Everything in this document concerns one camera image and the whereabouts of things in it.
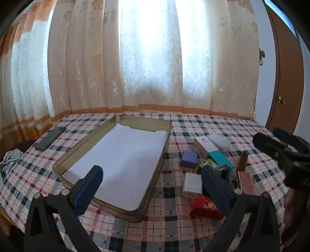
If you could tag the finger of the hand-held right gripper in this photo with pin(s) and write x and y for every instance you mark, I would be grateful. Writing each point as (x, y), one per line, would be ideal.
(281, 133)
(264, 141)

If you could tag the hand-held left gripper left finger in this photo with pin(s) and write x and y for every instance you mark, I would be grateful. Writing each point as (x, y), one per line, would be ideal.
(88, 186)

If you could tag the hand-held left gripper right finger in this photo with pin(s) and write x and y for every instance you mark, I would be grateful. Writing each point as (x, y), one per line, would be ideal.
(216, 191)

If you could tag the red building block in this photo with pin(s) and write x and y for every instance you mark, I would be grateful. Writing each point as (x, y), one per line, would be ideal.
(203, 206)

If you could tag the white charger plug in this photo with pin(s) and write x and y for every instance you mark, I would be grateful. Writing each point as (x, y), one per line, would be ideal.
(192, 186)

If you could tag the green building block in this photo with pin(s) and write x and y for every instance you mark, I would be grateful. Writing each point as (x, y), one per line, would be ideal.
(205, 165)

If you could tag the brown comb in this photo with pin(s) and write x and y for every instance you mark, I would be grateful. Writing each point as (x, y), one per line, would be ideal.
(242, 161)

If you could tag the rose gold box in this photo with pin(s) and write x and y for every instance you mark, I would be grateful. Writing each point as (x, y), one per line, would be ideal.
(245, 183)

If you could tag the teal building block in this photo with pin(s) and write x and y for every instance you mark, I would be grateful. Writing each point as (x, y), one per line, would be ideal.
(219, 157)

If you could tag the purple block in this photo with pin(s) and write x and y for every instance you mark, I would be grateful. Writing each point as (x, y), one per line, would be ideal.
(189, 160)

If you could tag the translucent plastic box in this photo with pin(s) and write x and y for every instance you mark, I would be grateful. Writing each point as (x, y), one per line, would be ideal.
(219, 140)

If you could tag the white box with red label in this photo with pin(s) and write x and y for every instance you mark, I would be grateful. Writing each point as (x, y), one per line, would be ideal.
(203, 145)

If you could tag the gold metal tray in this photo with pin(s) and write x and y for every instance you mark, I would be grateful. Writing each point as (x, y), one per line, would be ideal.
(156, 174)

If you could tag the person's right forearm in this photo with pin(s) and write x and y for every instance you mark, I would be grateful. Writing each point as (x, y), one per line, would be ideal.
(291, 206)

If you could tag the brass door knob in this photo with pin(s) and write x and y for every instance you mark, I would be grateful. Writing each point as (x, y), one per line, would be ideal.
(281, 100)

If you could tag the white paper sheet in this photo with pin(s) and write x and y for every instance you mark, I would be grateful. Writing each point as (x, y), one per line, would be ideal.
(116, 164)

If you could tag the brown wooden door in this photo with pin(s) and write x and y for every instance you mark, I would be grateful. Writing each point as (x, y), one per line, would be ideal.
(285, 72)

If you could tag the plaid bedsheet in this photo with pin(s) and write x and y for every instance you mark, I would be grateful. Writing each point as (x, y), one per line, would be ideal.
(169, 230)

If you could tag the black phone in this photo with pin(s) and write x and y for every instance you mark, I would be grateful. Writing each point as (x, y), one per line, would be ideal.
(49, 138)

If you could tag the grey patterned cloth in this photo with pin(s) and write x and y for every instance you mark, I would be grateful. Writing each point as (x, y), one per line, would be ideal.
(9, 160)

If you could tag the beige patterned curtain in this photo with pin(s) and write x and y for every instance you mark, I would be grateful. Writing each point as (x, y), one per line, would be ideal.
(96, 60)

